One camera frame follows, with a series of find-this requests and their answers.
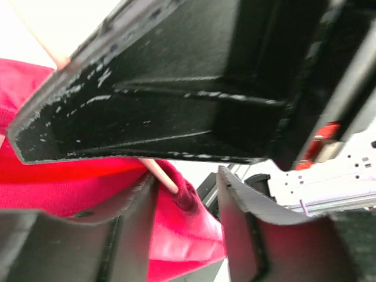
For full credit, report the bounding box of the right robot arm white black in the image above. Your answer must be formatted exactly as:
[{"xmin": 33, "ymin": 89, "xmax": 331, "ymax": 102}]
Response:
[{"xmin": 7, "ymin": 1, "xmax": 375, "ymax": 214}]

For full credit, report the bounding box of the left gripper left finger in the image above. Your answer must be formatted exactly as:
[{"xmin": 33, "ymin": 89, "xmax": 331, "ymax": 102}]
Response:
[{"xmin": 1, "ymin": 174, "xmax": 157, "ymax": 281}]

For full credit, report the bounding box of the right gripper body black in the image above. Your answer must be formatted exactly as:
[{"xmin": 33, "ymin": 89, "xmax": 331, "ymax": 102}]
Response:
[{"xmin": 272, "ymin": 1, "xmax": 375, "ymax": 171}]

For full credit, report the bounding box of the magenta t shirt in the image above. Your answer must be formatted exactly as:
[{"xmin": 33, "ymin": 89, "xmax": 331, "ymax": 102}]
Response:
[{"xmin": 1, "ymin": 59, "xmax": 226, "ymax": 281}]

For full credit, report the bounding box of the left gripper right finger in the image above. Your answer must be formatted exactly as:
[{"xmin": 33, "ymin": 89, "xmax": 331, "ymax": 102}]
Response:
[{"xmin": 216, "ymin": 166, "xmax": 375, "ymax": 281}]

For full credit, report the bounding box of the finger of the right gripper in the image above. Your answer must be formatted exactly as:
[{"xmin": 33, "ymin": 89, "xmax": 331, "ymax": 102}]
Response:
[{"xmin": 8, "ymin": 1, "xmax": 330, "ymax": 165}]

